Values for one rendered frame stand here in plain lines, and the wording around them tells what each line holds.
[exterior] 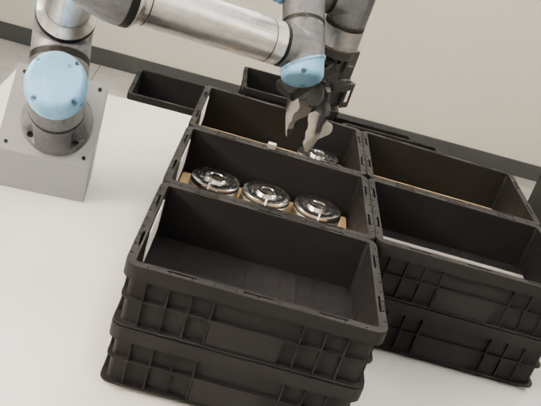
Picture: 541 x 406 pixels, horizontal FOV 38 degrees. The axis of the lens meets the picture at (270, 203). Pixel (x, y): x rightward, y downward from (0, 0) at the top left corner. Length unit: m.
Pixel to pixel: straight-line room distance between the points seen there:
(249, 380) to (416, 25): 3.76
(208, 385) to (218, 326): 0.11
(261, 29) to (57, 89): 0.44
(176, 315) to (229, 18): 0.47
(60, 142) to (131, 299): 0.59
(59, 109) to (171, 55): 3.28
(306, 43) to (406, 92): 3.59
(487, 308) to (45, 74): 0.94
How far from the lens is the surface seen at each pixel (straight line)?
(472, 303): 1.54
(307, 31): 1.37
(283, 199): 1.65
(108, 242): 1.65
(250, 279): 1.40
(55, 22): 1.57
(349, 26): 1.47
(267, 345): 1.21
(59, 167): 1.75
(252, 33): 1.30
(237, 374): 1.25
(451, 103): 5.01
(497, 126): 5.14
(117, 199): 1.82
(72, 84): 1.56
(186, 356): 1.23
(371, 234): 1.46
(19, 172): 1.77
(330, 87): 1.52
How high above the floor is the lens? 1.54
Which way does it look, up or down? 25 degrees down
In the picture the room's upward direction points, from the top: 18 degrees clockwise
